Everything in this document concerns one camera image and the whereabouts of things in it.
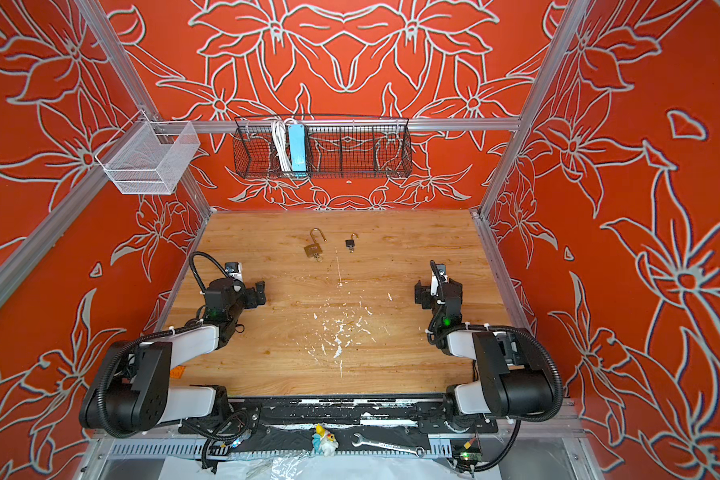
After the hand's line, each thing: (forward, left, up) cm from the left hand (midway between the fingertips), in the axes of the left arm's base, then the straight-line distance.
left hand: (248, 282), depth 92 cm
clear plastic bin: (+28, +33, +26) cm, 51 cm away
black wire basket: (+39, -26, +24) cm, 52 cm away
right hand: (+4, -58, +1) cm, 58 cm away
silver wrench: (-40, -51, -6) cm, 65 cm away
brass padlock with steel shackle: (+19, -17, -6) cm, 26 cm away
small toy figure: (-40, -29, -3) cm, 49 cm away
